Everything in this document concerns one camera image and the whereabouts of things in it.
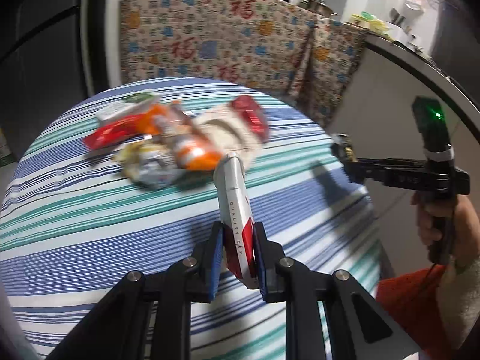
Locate red snack wrapper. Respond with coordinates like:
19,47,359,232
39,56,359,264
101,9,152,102
83,114,146,150

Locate steel cooking pot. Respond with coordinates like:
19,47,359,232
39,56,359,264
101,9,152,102
298,0,338,18

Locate blue striped tablecloth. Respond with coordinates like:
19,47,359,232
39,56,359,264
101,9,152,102
1,78,380,357

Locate orange red trousers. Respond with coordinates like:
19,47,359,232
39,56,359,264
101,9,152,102
376,266,455,359

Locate orange snack bag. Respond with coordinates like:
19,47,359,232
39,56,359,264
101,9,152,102
146,102,222,172

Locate green white milk carton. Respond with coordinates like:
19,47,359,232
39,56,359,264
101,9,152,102
95,91,160,125

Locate floral patterned cloth cover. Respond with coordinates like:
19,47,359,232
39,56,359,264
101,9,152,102
120,0,367,126

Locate leaf patterned tissue box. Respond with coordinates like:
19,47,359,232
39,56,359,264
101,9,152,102
193,104,262,171

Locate person's right hand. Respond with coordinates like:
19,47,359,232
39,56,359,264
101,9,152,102
411,192,479,270

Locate red white paper cup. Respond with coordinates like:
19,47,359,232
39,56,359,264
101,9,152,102
213,152,259,289

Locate yellow green snack bag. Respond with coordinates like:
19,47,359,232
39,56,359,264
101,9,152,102
113,140,185,189

